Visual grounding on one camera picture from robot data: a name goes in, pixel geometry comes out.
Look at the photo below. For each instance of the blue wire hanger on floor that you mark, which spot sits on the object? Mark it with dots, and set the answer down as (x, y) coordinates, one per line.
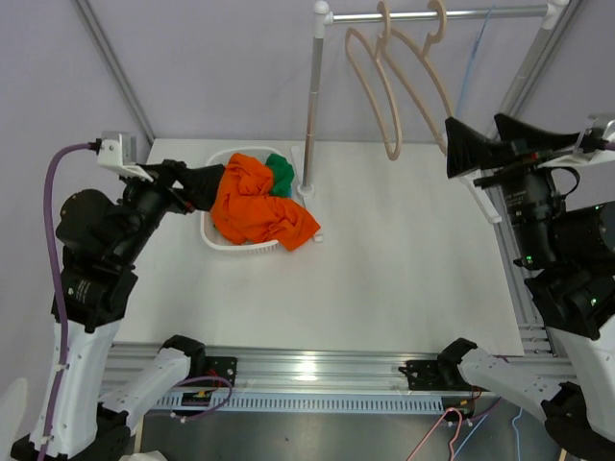
(515, 429)

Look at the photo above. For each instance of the silver clothes rack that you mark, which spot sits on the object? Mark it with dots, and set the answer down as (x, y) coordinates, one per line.
(418, 31)

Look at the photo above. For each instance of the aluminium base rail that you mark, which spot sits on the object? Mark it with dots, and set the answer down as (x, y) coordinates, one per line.
(325, 382)

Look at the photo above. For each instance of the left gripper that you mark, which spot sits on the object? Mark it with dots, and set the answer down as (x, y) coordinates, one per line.
(200, 187)

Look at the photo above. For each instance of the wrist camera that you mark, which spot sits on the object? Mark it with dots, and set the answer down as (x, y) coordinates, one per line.
(117, 153)
(595, 145)

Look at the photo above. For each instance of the orange t shirt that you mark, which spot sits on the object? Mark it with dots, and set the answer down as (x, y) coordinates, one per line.
(246, 212)

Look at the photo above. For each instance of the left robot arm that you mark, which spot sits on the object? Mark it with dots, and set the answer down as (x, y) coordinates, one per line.
(101, 242)

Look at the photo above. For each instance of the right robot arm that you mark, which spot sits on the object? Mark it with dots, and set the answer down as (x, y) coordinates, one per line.
(570, 256)

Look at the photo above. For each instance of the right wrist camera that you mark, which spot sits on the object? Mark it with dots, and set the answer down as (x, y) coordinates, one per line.
(595, 145)

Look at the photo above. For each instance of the white cloth pile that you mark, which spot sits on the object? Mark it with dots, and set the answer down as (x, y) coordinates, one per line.
(154, 455)

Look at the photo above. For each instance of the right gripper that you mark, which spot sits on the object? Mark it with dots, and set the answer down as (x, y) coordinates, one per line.
(467, 151)

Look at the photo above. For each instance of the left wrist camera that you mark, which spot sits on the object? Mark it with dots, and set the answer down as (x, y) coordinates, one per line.
(117, 153)

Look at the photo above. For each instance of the green t shirt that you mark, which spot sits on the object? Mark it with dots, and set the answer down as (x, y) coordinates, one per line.
(283, 174)

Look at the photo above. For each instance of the light blue wire hanger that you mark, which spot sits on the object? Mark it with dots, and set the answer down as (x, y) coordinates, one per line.
(471, 63)

